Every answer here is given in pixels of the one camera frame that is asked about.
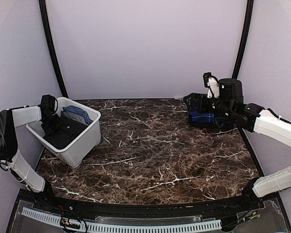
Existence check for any white slotted cable duct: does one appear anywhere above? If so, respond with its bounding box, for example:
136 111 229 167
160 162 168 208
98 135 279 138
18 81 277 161
21 207 222 233

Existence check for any black front rail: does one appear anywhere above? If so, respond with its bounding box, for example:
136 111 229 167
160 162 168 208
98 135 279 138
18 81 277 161
17 189 277 218

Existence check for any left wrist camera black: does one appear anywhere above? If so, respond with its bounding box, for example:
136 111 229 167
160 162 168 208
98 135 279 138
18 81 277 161
39 94 58 115

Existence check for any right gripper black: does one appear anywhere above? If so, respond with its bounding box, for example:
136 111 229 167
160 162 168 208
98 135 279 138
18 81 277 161
184 92 235 120

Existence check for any left black frame post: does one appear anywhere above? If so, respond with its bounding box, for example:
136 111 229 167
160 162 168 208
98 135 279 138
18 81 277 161
38 0 68 98

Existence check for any blue patterned shirt in bin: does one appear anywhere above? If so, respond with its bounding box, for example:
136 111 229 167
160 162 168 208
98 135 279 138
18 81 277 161
61 105 93 126

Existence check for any white plastic bin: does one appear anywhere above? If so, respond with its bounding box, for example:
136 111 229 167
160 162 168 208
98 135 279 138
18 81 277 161
26 97 101 167

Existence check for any blue plaid folded shirt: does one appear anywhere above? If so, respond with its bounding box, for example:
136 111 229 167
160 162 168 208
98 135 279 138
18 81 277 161
187 97 227 125

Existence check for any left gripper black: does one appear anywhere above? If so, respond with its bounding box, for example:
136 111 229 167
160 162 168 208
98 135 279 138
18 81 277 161
40 113 63 136

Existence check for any black frame post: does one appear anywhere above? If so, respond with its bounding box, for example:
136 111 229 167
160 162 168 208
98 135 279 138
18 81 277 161
38 0 68 98
231 0 254 79

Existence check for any black pinstriped long sleeve shirt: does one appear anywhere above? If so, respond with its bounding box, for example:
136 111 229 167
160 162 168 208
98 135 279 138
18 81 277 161
43 116 88 150

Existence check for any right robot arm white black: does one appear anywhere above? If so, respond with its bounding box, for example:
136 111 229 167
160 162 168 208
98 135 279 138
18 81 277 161
183 73 291 211

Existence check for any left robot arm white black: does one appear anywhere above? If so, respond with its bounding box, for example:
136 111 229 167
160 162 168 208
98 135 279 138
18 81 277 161
0 106 59 212

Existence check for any right black frame post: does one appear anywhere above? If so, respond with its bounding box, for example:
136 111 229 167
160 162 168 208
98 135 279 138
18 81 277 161
231 0 254 79

